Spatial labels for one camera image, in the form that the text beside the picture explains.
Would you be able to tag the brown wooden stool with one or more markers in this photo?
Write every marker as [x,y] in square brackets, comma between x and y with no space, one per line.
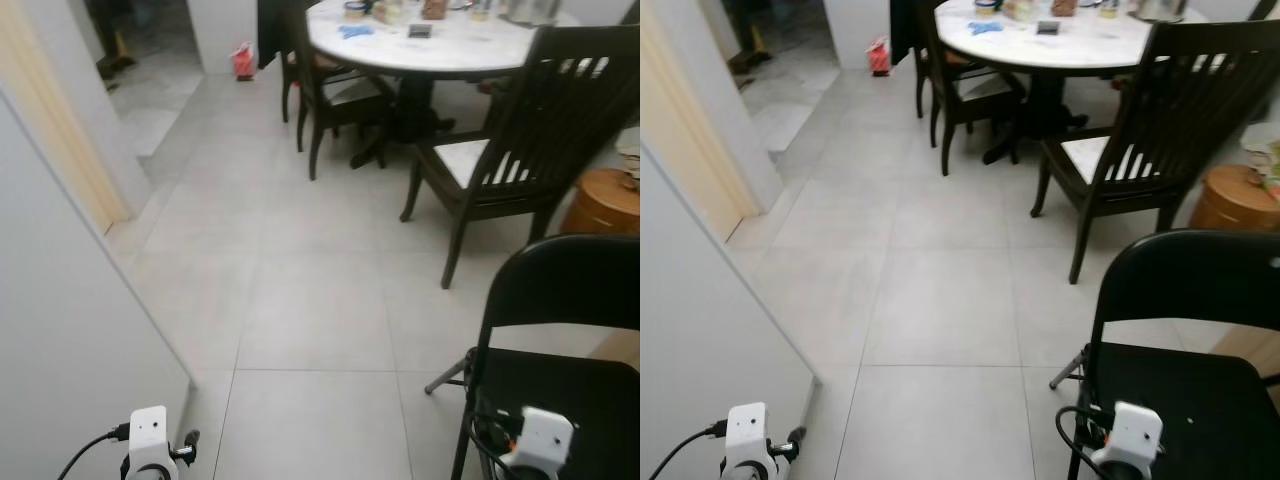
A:
[605,205]
[1235,200]

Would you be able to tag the white plastic bag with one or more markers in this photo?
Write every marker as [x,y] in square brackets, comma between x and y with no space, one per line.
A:
[630,160]
[1262,160]

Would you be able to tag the black folding chair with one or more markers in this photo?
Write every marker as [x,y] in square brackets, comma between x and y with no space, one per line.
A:
[560,270]
[1180,270]

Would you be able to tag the large white panel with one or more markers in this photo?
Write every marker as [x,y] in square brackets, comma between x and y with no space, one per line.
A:
[70,330]
[710,330]

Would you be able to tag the dark wooden chair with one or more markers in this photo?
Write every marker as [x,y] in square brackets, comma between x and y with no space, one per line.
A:
[590,90]
[950,60]
[1200,90]
[320,60]

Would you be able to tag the grey metal leg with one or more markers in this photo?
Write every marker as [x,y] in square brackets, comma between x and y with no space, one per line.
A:
[445,378]
[1068,372]

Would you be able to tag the silver metal pot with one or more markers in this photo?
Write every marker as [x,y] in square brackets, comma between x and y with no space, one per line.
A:
[1160,8]
[530,10]

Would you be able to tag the round white marble table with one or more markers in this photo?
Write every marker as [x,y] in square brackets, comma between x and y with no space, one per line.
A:
[1060,45]
[440,50]

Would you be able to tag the small red bag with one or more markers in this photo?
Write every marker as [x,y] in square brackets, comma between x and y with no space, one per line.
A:
[243,62]
[879,57]

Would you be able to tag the small black box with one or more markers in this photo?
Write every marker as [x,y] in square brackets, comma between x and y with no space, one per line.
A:
[1047,28]
[420,31]

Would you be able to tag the black jacket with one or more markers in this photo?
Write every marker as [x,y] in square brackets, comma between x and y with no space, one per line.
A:
[272,30]
[903,28]

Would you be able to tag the blue cloth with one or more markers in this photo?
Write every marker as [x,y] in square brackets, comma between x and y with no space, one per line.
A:
[355,32]
[985,28]

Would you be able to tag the cream door frame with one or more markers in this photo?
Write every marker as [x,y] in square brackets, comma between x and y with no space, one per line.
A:
[55,120]
[690,130]

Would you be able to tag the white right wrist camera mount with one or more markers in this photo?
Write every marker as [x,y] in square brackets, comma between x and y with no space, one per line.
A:
[543,438]
[1135,435]

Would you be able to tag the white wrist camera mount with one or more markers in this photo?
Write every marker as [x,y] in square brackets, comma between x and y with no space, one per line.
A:
[543,438]
[747,435]
[1135,435]
[150,435]

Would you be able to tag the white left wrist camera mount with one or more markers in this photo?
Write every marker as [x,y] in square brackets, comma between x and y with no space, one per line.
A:
[747,435]
[150,435]

